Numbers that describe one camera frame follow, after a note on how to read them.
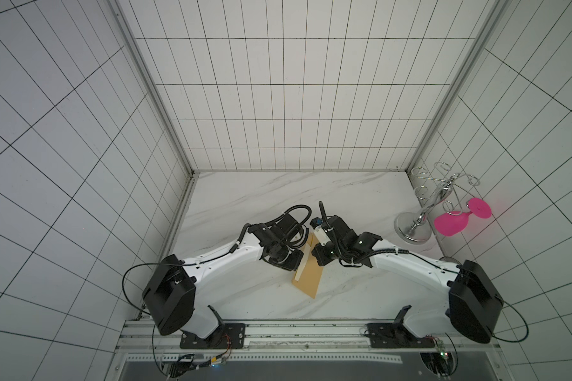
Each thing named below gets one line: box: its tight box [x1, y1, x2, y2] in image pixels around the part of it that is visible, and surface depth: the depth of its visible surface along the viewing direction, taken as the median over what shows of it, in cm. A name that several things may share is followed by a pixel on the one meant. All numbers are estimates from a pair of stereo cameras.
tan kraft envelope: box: [292, 232, 324, 300], surface depth 84 cm
